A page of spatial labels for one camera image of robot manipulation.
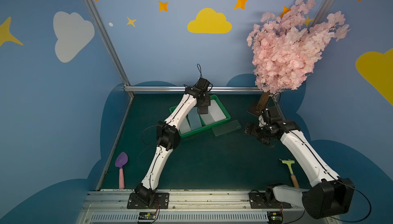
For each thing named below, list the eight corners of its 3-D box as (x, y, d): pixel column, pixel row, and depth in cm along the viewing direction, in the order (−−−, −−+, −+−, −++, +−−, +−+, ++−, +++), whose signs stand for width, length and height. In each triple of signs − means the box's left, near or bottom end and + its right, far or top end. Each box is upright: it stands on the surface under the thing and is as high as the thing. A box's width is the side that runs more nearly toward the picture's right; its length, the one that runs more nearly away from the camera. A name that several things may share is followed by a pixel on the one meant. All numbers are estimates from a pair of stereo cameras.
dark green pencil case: (215, 136, 100) (216, 134, 98) (212, 129, 104) (212, 127, 102) (240, 128, 104) (241, 126, 102) (236, 121, 108) (237, 119, 106)
